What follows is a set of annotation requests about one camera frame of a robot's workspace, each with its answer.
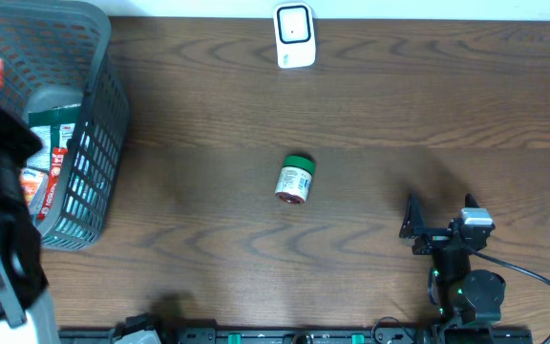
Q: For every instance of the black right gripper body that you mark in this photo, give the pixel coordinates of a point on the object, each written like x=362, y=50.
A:
x=433, y=241

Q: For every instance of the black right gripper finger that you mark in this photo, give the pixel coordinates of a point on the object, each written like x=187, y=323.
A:
x=413, y=224
x=470, y=201

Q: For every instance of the green lid jar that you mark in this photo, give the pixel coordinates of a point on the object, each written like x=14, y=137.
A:
x=295, y=179

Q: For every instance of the red candy bar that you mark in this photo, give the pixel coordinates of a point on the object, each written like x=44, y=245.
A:
x=55, y=171

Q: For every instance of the green 3M gloves package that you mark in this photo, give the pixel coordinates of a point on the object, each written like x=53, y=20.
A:
x=54, y=127

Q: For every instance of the orange Kleenex tissue pack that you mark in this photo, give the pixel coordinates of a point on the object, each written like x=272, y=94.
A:
x=34, y=183

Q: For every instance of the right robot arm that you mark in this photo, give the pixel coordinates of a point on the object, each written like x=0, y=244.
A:
x=469, y=299

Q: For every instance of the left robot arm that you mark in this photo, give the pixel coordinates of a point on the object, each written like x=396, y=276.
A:
x=26, y=306

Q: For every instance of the white barcode scanner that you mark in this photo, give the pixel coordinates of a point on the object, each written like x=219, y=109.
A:
x=295, y=35

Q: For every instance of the grey plastic mesh basket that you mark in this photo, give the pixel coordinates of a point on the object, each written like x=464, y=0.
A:
x=55, y=54

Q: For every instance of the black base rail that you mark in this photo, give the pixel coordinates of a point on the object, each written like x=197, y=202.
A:
x=289, y=336

